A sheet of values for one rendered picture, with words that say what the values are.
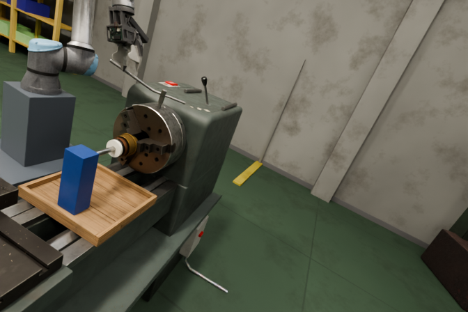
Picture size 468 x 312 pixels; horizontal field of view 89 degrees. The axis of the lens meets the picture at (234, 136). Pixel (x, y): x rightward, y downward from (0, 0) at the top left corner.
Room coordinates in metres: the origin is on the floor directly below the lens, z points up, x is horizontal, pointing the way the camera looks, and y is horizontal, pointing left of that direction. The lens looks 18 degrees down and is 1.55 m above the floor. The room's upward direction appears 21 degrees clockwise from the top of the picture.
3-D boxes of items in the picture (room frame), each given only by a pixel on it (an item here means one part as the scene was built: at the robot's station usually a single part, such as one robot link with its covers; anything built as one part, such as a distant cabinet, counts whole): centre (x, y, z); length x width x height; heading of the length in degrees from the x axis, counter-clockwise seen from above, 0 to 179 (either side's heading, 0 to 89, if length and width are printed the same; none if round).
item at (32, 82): (1.04, 0.94, 1.15); 0.15 x 0.15 x 0.10
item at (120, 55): (0.88, 0.51, 1.40); 0.06 x 0.03 x 0.09; 167
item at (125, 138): (0.85, 0.40, 1.08); 0.09 x 0.09 x 0.09; 77
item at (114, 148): (0.75, 0.43, 1.08); 0.13 x 0.07 x 0.07; 167
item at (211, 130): (1.40, 0.30, 1.06); 0.59 x 0.48 x 0.39; 167
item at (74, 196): (0.67, 0.44, 1.00); 0.08 x 0.06 x 0.23; 77
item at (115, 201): (0.75, 0.42, 0.89); 0.36 x 0.30 x 0.04; 77
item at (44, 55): (1.05, 0.93, 1.27); 0.13 x 0.12 x 0.14; 140
